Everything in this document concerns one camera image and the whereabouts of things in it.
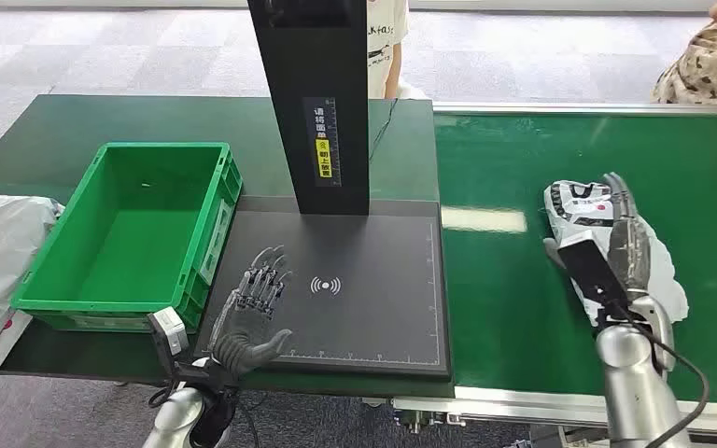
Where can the black scanner column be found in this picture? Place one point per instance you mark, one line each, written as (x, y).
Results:
(296, 62)

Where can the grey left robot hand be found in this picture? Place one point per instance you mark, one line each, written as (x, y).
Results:
(250, 321)

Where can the column label sticker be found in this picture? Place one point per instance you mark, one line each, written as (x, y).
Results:
(323, 142)

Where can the grey poly mailer package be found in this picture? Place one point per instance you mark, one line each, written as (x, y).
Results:
(575, 207)

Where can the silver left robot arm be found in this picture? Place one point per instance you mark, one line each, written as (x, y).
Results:
(176, 414)

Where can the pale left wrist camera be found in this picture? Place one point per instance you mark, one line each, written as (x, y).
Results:
(170, 328)

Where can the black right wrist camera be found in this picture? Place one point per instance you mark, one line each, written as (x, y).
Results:
(590, 269)

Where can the green plastic crate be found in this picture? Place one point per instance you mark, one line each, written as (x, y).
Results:
(129, 247)

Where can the person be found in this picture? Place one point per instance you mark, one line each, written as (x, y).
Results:
(383, 31)
(705, 68)

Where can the green conveyor belt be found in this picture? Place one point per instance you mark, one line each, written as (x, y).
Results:
(519, 154)

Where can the black scanner platform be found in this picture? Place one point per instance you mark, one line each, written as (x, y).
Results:
(371, 309)

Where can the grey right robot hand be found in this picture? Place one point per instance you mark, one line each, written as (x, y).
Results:
(630, 253)

